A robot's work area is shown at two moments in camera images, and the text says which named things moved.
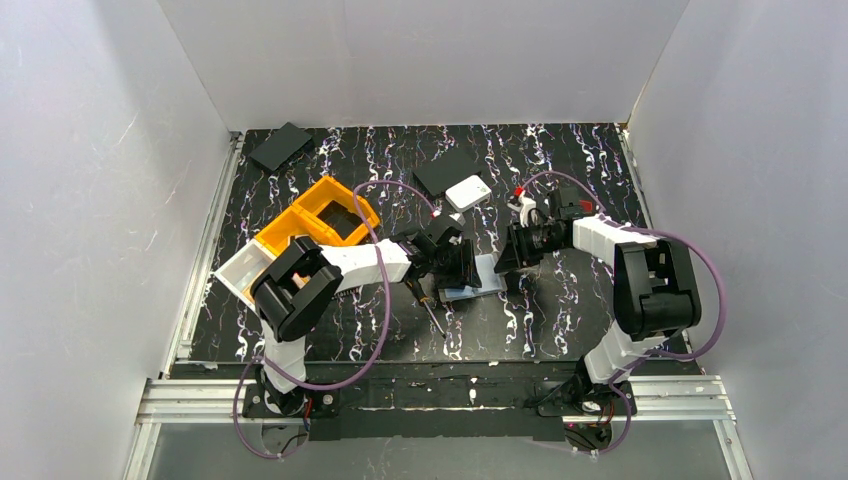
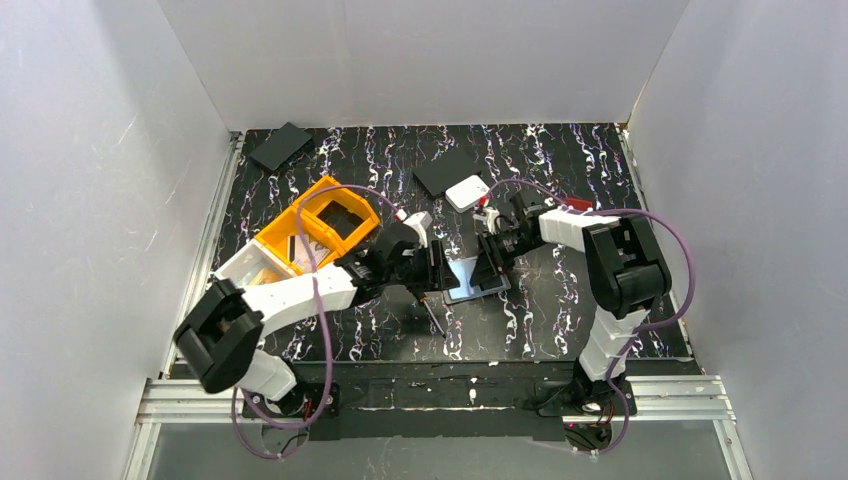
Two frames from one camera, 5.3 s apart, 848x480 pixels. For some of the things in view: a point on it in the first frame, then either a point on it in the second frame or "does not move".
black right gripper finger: (509, 259) -> (483, 273)
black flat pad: (285, 142) does not move
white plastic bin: (241, 270) does not move
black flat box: (446, 172) does not move
